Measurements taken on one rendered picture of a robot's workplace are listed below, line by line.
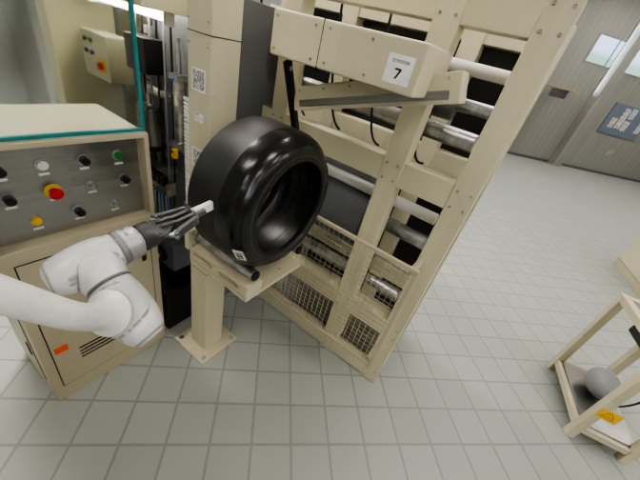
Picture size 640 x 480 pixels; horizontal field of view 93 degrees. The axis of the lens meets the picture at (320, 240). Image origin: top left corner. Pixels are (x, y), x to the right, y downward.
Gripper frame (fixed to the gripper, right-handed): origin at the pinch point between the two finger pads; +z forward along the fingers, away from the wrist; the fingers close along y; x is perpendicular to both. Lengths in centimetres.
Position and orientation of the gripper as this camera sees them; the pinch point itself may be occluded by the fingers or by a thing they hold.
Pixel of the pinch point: (203, 209)
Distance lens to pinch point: 102.2
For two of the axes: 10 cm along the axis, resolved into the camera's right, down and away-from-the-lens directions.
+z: 5.9, -4.6, 6.6
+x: -1.3, 7.5, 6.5
